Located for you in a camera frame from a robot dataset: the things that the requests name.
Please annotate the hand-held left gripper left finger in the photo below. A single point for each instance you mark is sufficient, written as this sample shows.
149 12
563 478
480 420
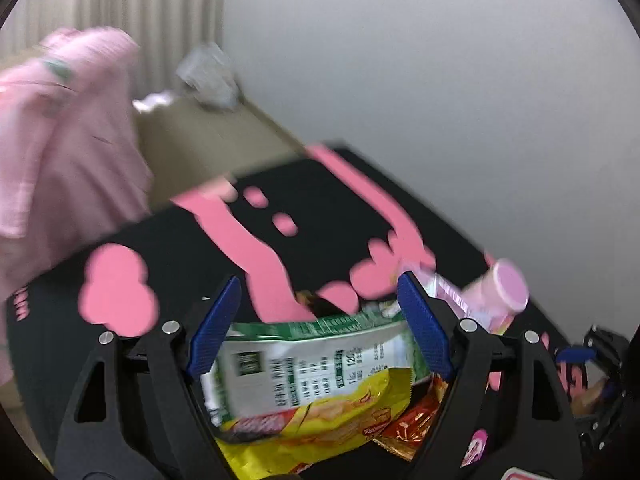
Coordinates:
215 330

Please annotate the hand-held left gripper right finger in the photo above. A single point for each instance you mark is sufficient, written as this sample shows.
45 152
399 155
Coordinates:
425 325

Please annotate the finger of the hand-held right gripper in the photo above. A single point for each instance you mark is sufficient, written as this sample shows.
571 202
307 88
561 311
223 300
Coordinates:
575 355

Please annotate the pink clear packet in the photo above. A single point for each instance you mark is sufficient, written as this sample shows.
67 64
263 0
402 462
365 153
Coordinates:
445 292

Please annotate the red orange foil wrapper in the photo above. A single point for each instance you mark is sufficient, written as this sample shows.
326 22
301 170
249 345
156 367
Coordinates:
410 420

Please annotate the green and white packet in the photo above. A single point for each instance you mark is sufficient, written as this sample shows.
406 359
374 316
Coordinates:
310 360

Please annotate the pink round packet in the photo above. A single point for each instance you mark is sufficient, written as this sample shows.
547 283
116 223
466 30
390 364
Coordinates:
475 447

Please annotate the yellow snack packet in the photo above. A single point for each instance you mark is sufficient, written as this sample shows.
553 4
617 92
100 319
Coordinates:
320 415

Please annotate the person's right hand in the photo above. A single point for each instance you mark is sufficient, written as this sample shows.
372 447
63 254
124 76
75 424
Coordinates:
591 396

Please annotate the black mat with pink print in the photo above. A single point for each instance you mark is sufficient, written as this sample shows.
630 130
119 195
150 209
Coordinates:
200 270

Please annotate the pink bottle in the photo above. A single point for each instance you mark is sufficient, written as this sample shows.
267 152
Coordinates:
500 290

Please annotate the white plastic bag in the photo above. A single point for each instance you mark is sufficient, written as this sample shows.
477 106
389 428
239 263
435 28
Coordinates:
210 77

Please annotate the beige pleated curtain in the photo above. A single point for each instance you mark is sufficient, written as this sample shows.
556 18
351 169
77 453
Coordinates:
125 0

